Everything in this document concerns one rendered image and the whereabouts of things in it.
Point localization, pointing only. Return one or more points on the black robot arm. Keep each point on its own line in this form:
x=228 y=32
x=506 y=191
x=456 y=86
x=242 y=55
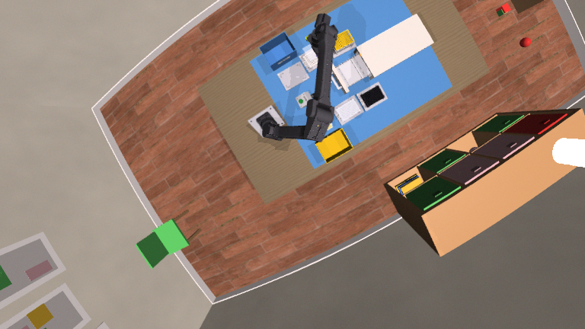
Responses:
x=318 y=117

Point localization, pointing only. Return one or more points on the blue bench mat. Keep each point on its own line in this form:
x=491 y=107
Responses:
x=407 y=85

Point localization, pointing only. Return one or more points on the yellow open-top bin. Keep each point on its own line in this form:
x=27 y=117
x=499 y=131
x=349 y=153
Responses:
x=334 y=145

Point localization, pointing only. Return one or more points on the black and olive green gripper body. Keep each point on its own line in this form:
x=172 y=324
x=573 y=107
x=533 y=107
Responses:
x=314 y=45

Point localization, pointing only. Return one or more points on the blue open-top box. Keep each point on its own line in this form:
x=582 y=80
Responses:
x=275 y=51

